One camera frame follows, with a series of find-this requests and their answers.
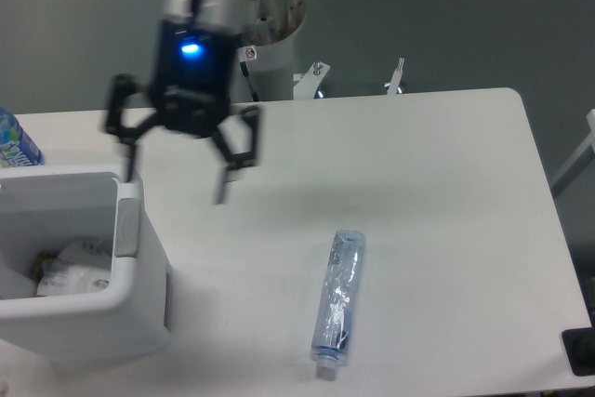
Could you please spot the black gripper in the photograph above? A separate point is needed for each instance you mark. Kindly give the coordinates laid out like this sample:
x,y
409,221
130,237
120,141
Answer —
x,y
193,85

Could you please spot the white paper wrapper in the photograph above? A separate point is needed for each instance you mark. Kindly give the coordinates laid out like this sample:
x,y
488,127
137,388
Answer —
x,y
82,267

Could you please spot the crushed clear plastic bottle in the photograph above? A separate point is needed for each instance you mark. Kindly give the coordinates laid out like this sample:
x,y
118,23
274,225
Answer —
x,y
330,341

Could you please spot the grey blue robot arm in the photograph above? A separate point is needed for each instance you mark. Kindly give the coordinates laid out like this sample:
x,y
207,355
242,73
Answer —
x,y
237,137

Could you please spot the white trash can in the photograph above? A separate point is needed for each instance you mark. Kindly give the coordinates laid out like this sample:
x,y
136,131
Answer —
x,y
45,208

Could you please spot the blue labelled water bottle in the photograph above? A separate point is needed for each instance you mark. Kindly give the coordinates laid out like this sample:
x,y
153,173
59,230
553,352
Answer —
x,y
17,147

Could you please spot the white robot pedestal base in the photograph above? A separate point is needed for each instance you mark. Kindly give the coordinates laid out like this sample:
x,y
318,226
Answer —
x,y
266,69

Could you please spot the white frame at right edge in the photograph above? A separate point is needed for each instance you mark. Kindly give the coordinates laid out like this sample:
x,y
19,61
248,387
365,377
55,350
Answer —
x,y
576,162

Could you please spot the black table clamp mount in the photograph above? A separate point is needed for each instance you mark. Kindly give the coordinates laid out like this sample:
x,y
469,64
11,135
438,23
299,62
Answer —
x,y
579,347

